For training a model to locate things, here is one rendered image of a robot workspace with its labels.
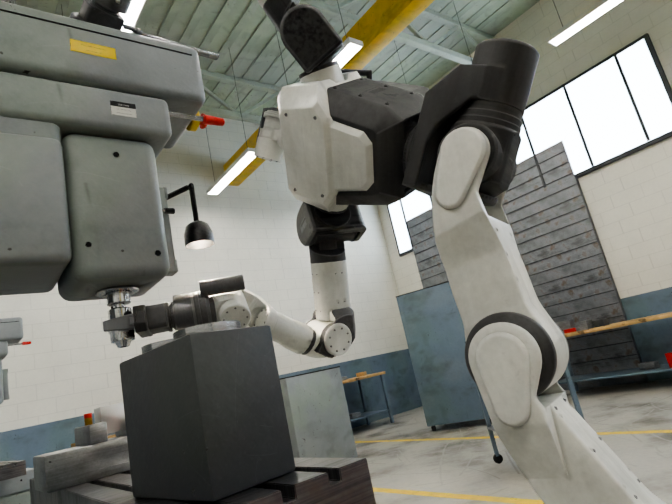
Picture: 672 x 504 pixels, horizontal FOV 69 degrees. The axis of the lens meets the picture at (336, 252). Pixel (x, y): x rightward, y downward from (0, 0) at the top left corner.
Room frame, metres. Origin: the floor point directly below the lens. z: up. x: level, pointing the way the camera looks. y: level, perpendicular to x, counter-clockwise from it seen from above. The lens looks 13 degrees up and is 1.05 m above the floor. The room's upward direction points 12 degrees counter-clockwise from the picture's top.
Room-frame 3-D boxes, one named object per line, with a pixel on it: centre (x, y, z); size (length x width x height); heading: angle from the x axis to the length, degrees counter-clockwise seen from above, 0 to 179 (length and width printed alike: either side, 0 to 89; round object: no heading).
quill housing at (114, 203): (1.01, 0.48, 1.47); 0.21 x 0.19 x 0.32; 40
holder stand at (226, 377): (0.69, 0.23, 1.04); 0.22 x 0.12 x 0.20; 47
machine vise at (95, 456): (1.17, 0.56, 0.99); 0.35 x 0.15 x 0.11; 131
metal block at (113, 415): (1.15, 0.58, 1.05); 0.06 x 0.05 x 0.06; 41
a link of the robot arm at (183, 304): (1.04, 0.39, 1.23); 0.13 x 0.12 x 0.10; 17
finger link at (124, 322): (0.98, 0.46, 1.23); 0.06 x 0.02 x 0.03; 107
